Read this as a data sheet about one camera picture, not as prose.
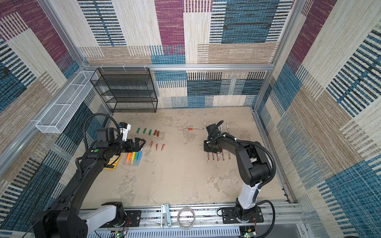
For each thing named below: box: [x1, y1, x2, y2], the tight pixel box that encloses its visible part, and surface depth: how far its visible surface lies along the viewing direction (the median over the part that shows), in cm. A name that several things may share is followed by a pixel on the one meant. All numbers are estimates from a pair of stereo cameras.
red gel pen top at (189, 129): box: [182, 127, 205, 131], surface depth 110 cm
